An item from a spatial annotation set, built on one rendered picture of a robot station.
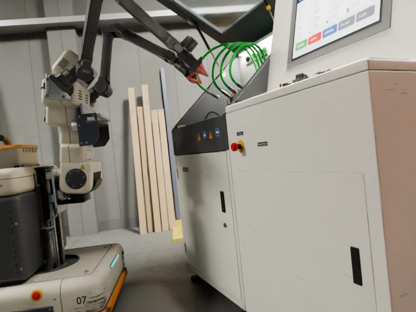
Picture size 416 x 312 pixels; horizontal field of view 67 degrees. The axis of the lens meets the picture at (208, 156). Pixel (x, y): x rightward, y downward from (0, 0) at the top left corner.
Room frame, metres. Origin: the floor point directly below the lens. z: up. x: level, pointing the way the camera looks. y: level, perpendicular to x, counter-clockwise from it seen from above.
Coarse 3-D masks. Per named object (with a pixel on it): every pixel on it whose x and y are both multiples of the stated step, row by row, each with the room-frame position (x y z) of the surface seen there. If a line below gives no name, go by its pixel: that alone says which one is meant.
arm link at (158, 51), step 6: (114, 24) 1.93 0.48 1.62; (120, 30) 1.92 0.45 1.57; (126, 30) 1.95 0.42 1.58; (126, 36) 1.95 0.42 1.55; (132, 36) 1.95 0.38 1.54; (138, 36) 1.94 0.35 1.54; (132, 42) 1.96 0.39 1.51; (138, 42) 1.94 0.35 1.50; (144, 42) 1.94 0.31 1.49; (150, 42) 1.94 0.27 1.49; (144, 48) 1.95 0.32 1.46; (150, 48) 1.93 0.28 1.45; (156, 48) 1.93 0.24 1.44; (162, 48) 1.92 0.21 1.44; (156, 54) 1.94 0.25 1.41; (162, 54) 1.91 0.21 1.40; (168, 60) 1.91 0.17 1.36
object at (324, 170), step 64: (320, 64) 1.20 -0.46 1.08; (256, 128) 1.19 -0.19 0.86; (320, 128) 0.91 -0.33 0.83; (384, 128) 0.78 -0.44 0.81; (256, 192) 1.22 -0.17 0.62; (320, 192) 0.93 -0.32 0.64; (384, 192) 0.77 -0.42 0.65; (256, 256) 1.26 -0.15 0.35; (320, 256) 0.95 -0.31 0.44; (384, 256) 0.76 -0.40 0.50
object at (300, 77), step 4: (316, 72) 1.06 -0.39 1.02; (320, 72) 0.98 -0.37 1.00; (296, 76) 1.12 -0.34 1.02; (300, 76) 1.11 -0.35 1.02; (304, 76) 1.10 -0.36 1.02; (312, 76) 1.06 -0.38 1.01; (292, 80) 1.12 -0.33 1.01; (296, 80) 1.11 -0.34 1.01; (300, 80) 1.09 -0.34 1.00; (280, 84) 1.17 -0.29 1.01; (284, 84) 1.16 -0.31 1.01; (288, 84) 1.15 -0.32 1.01
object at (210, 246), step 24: (192, 168) 1.77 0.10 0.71; (216, 168) 1.51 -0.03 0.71; (192, 192) 1.80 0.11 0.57; (216, 192) 1.53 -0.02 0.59; (192, 216) 1.84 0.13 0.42; (216, 216) 1.56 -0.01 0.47; (192, 240) 1.87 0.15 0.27; (216, 240) 1.58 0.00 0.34; (192, 264) 1.91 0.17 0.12; (216, 264) 1.61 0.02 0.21; (240, 288) 1.41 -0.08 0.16
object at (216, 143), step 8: (208, 120) 1.54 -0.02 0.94; (216, 120) 1.46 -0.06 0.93; (184, 128) 1.81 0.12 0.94; (192, 128) 1.72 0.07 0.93; (200, 128) 1.63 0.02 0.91; (208, 128) 1.54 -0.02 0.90; (176, 136) 1.94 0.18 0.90; (184, 136) 1.82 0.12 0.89; (192, 136) 1.73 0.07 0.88; (208, 136) 1.55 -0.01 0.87; (176, 144) 1.95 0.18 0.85; (184, 144) 1.83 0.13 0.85; (192, 144) 1.74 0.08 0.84; (200, 144) 1.65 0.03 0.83; (208, 144) 1.56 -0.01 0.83; (216, 144) 1.49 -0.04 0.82; (176, 152) 1.96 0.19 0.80; (184, 152) 1.85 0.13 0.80; (192, 152) 1.75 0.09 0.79; (200, 152) 1.66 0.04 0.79
